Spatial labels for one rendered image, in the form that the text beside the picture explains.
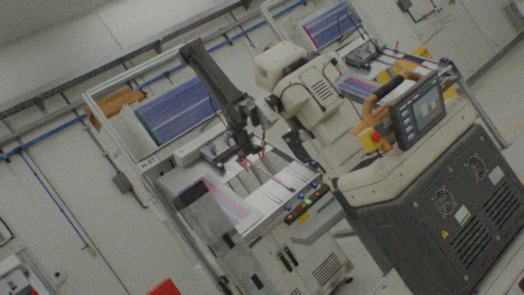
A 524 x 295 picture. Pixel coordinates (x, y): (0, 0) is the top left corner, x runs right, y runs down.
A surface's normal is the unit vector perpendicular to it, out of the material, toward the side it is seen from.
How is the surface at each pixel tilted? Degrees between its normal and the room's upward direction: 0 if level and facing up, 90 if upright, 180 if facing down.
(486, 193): 90
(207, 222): 90
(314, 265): 90
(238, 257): 90
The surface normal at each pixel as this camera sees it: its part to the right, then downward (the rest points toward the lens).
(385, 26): 0.42, -0.25
